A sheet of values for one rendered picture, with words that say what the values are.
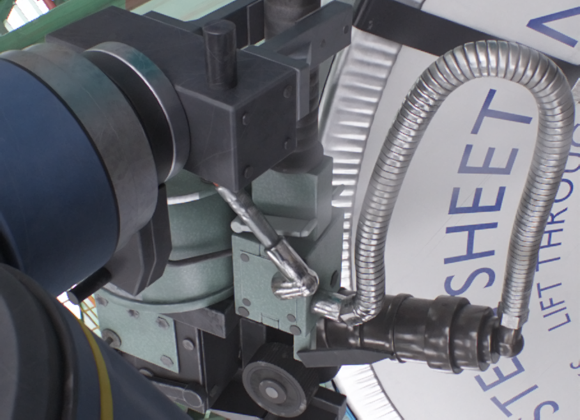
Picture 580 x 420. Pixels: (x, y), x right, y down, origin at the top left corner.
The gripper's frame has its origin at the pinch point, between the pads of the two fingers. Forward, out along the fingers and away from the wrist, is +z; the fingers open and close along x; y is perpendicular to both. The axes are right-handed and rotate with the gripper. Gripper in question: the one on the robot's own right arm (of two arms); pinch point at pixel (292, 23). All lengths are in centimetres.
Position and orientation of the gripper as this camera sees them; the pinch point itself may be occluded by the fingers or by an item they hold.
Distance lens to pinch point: 53.5
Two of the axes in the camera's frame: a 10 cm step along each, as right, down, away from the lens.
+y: 0.0, -8.1, -5.9
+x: -8.0, -3.5, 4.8
